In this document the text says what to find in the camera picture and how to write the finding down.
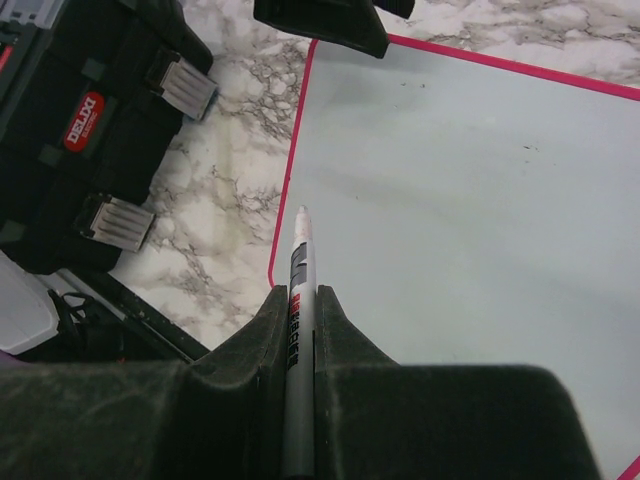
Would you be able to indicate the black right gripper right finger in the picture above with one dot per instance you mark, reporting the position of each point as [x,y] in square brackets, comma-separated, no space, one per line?
[377,419]

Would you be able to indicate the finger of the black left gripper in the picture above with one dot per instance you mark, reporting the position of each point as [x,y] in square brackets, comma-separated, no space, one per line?
[354,24]

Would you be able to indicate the white whiteboard marker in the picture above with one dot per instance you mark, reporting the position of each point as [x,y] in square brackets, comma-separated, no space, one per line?
[298,429]

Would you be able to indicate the black plastic toolbox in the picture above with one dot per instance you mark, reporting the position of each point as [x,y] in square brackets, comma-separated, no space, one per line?
[92,94]

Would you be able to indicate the pink framed whiteboard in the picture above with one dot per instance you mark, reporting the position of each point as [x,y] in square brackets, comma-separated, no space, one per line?
[472,209]

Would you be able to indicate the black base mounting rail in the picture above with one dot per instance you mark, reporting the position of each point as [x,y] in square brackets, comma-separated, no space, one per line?
[162,335]

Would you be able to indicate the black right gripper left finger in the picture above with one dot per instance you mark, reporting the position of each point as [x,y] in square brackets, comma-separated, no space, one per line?
[217,418]

